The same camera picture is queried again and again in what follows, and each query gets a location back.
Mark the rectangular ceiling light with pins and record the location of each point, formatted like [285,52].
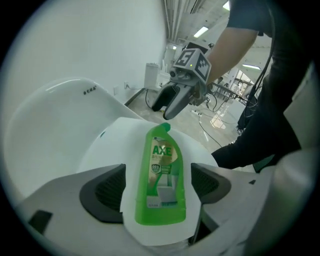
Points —
[226,5]
[201,32]

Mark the white tankless toilet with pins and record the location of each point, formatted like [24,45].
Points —
[62,125]

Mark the white wall socket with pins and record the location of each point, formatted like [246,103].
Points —
[116,90]
[127,85]

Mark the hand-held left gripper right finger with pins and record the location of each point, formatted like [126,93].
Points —
[237,197]

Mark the green bottle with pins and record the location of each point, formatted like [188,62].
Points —
[160,200]

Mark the white power strip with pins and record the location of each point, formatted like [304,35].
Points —
[197,113]

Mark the person's right forearm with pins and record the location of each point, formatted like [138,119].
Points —
[232,47]

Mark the person's black shirt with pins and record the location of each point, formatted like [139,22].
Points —
[285,62]

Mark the person's black trousers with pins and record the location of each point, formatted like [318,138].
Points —
[250,152]

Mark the white toilet with tank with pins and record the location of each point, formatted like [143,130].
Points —
[151,75]

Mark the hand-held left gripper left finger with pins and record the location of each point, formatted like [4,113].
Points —
[65,200]

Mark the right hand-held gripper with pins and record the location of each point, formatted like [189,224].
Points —
[197,72]

